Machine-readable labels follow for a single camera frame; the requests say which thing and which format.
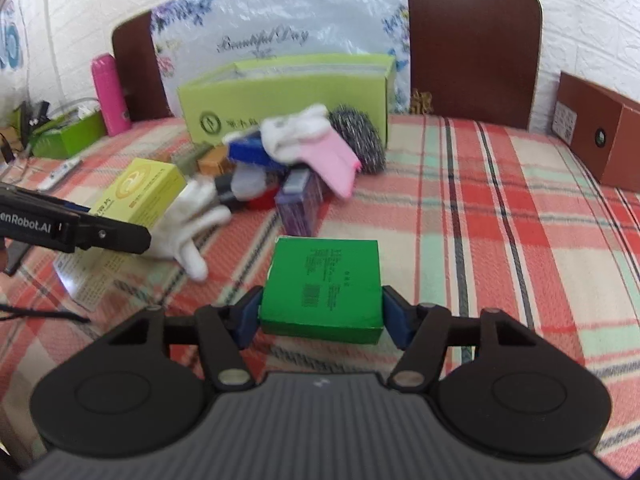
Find brown cardboard box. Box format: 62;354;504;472
552;70;640;194

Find grey speckled cloth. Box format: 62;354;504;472
327;104;388;176

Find yellow cardboard box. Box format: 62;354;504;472
91;158;189;229

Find blue wall poster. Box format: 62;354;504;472
0;0;27;72

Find open green box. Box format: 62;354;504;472
29;109;107;160

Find purple box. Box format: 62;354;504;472
274;167;329;239

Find blue box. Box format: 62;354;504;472
223;129;287;169

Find small olive box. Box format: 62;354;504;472
171;142;214;172

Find small orange box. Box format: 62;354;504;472
197;145;232;177

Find brown wooden headboard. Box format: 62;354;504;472
111;0;544;131

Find small gold ornament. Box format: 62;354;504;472
409;88;435;115

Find pink and white sock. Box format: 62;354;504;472
260;103;362;200

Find printed paper sheet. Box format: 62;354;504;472
52;249;132;312

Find dark green cardboard box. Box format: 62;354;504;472
258;236;385;345

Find black and white bottle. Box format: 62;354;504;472
214;164;273;209

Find black cable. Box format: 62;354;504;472
0;302;92;324

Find pink bottle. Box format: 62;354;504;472
90;53;133;137

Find floral plastic bag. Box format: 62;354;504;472
149;0;412;116

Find large light green cardboard box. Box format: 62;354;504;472
177;53;397;150

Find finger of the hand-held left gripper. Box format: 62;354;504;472
58;215;152;256

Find white remote control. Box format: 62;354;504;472
37;155;82;191

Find white glove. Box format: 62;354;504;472
149;177;234;281

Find red container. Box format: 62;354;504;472
244;185;282;212

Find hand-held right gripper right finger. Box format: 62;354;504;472
382;286;539;394

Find plaid bed sheet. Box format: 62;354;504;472
0;114;640;479

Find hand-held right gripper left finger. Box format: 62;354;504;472
107;286;265;392

